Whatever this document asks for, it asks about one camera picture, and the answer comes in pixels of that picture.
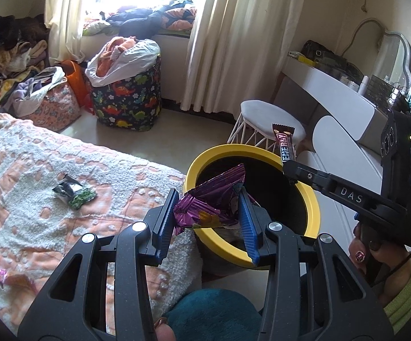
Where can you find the person's teal trouser leg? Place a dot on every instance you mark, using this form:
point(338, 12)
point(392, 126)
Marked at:
point(216, 312)

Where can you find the pile of clothes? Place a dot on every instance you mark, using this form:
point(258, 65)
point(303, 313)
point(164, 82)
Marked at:
point(6, 53)

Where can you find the white curved cabinet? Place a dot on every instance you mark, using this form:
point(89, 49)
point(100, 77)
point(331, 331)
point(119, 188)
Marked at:
point(336, 131)

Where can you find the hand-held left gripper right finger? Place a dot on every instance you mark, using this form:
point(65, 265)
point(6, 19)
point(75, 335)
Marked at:
point(248, 227)

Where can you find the orange patterned quilt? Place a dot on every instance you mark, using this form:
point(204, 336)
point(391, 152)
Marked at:
point(180, 19)

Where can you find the sheer cream curtain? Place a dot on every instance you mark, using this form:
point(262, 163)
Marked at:
point(67, 14)

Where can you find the camouflage bag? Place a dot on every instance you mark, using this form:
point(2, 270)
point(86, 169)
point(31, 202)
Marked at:
point(315, 51)

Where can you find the dinosaur print laundry basket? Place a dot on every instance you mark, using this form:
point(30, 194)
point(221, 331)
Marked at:
point(127, 103)

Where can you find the white vanity desk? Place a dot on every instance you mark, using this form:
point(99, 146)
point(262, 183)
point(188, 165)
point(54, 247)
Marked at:
point(319, 78)

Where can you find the arched vanity mirror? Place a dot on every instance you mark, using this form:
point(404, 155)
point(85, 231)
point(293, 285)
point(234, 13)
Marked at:
point(393, 60)

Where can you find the yellow flat box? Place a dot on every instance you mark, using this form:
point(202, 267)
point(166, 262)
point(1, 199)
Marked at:
point(304, 58)

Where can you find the brown snack bar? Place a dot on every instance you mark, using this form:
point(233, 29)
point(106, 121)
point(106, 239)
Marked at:
point(284, 144)

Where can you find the orange bag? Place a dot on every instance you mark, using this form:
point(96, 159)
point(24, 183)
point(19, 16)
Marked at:
point(79, 85)

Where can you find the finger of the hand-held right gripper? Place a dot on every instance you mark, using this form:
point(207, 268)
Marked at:
point(333, 186)

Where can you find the person's right hand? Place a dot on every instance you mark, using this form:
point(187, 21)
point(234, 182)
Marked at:
point(358, 255)

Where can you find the purple foil snack wrapper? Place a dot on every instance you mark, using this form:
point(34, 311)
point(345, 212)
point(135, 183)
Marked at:
point(212, 199)

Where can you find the pink floral bag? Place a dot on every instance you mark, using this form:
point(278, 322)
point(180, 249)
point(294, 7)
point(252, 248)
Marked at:
point(58, 110)

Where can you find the thick cream curtain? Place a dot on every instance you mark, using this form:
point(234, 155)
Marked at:
point(233, 42)

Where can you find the yellow rimmed black bin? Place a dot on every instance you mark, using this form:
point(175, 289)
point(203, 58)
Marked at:
point(306, 213)

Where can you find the white bottle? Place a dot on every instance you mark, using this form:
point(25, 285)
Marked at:
point(363, 85)

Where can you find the orange garment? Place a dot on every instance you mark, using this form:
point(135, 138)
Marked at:
point(120, 44)

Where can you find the pink foil wrapper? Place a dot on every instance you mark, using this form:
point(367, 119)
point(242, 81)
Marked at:
point(1, 276)

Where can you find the peach white textured blanket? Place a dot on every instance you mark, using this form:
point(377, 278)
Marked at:
point(31, 184)

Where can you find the green black snack packet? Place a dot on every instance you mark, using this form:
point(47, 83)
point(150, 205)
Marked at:
point(75, 195)

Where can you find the white plastic bag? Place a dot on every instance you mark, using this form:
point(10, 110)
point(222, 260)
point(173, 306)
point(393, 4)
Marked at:
point(145, 51)

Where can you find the dark blue jacket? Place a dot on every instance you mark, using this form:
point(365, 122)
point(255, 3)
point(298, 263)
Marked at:
point(138, 16)

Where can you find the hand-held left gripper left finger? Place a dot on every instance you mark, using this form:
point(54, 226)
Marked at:
point(166, 220)

